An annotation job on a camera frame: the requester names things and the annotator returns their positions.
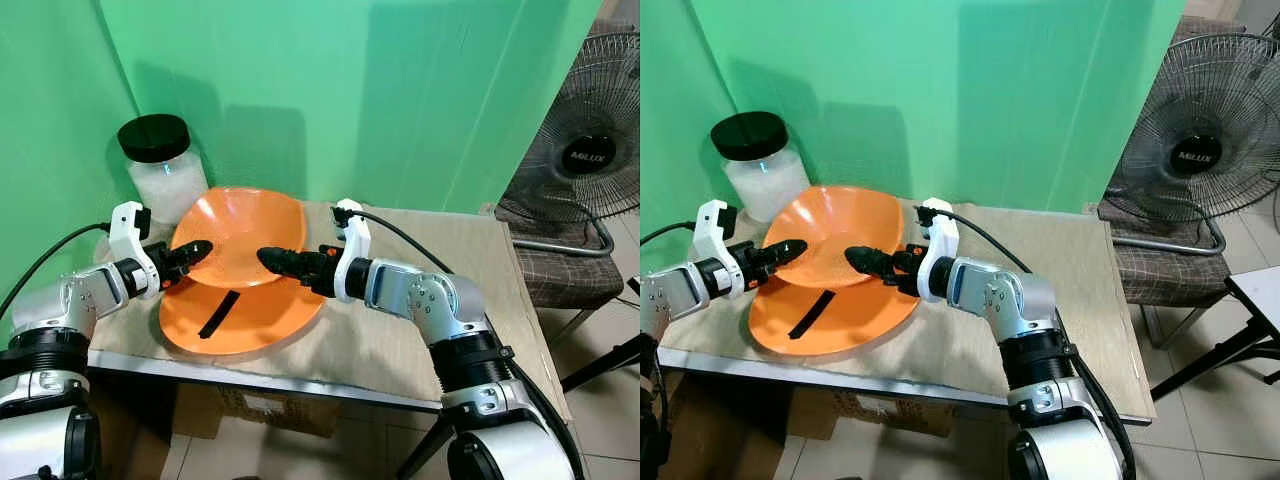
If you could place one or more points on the orange plastic bowl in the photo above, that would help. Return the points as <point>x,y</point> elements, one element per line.
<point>240,235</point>
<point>835,225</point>

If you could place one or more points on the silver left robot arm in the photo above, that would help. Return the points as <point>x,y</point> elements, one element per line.
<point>75,295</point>
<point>672,292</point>

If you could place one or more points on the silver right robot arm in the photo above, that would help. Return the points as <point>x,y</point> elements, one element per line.
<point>1010,305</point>
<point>440,315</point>

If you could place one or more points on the orange plastic plate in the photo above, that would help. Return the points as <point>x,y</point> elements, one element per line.
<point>860,318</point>
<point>265,315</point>

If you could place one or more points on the black flat strip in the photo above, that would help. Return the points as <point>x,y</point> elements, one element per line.
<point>218,315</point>
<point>810,317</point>

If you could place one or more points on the glass jar with black lid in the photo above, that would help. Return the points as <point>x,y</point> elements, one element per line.
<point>765,178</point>
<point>165,180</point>

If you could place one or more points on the brown cardboard box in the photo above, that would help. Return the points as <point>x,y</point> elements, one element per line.
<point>870,410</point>
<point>260,408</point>

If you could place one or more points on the black stand leg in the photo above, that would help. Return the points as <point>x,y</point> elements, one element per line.
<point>600,362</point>
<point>1215,360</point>

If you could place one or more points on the green backdrop sheet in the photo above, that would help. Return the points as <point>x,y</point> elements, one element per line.
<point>950,90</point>
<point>350,90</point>

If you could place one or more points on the plaid cushioned chair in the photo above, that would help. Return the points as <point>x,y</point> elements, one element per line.
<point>560,275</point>
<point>1165,275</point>

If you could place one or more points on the black floor fan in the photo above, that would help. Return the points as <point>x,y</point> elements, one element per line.
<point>590,140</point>
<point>1195,145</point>

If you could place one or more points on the black table leg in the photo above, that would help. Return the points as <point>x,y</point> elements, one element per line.
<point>420,450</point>

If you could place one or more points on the white board on stand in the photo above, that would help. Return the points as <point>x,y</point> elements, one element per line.
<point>1258,295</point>

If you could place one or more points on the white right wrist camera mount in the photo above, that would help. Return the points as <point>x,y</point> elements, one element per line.
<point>352,245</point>
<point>937,240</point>

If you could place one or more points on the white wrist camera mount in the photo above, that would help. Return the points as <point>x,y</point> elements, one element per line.
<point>710,225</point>
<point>127,230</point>
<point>352,245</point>
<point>937,240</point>

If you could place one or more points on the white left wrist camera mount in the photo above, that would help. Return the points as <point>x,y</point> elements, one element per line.
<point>127,230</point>
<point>710,225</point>

